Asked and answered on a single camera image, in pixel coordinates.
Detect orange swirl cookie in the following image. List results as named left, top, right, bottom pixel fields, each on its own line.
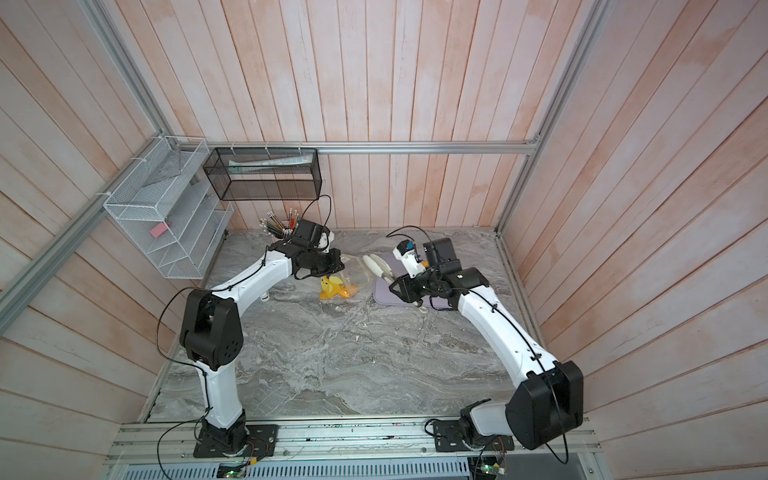
left=319, top=276, right=344, bottom=300

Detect clear resealable plastic bag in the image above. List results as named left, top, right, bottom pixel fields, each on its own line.
left=327, top=254, right=373, bottom=300

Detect steel tongs with cream tips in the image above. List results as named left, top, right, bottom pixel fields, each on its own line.
left=362, top=253, right=407, bottom=306

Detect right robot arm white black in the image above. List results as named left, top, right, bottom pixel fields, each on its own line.
left=388, top=238, right=584, bottom=450

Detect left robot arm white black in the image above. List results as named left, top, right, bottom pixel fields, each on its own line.
left=180, top=220, right=344, bottom=455

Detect bundle of pencils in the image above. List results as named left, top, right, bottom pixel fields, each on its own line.
left=260, top=209, right=301, bottom=239

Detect lavender plastic tray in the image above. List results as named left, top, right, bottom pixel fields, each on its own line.
left=373, top=251, right=454, bottom=311

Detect white papers in basket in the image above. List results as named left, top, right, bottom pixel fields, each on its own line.
left=227, top=154, right=314, bottom=174

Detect pink eraser on shelf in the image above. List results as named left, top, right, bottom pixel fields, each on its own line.
left=149, top=222, right=170, bottom=239

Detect black mesh wall basket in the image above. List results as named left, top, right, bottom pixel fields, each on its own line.
left=203, top=146, right=323, bottom=201

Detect white wire mesh shelf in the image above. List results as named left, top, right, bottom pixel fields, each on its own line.
left=104, top=136, right=233, bottom=280

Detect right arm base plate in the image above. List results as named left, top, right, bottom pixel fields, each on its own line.
left=424, top=418, right=515, bottom=453

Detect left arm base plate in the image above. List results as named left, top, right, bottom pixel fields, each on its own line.
left=193, top=422, right=279, bottom=459

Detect aluminium mounting rail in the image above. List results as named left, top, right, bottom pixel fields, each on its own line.
left=104, top=413, right=601, bottom=466

